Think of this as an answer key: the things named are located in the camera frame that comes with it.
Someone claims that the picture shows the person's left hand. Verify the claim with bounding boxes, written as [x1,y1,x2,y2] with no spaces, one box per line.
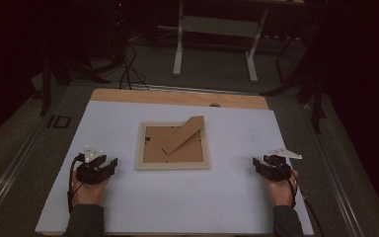
[71,171,110,206]

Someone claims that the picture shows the black floor socket plate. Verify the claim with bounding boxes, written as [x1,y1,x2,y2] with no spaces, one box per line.
[47,115,71,129]

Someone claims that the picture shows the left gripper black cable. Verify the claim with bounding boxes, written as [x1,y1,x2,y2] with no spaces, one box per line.
[66,153,86,213]

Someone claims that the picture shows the white table sheet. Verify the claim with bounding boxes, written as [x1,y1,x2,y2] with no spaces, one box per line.
[35,100,314,235]

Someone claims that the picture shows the white metal desk frame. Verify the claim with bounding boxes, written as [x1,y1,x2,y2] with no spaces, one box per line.
[172,0,270,83]

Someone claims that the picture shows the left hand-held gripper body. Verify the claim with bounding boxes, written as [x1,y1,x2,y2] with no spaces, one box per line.
[75,146,113,186]

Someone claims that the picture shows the wooden picture frame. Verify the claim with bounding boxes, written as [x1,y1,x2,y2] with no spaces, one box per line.
[135,115,211,172]

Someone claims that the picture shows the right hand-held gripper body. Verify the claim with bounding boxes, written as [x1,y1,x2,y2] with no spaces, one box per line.
[263,147,303,183]

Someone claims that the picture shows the black floor cables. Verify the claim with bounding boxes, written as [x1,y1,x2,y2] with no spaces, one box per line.
[117,42,151,91]

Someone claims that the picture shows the black metal stand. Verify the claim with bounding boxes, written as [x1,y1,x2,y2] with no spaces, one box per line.
[38,53,112,117]
[261,33,329,134]

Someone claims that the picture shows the metal floor rail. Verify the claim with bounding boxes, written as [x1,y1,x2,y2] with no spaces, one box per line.
[0,124,48,225]
[299,104,367,237]

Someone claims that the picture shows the person's right hand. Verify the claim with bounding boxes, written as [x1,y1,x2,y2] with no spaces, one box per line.
[264,169,300,207]

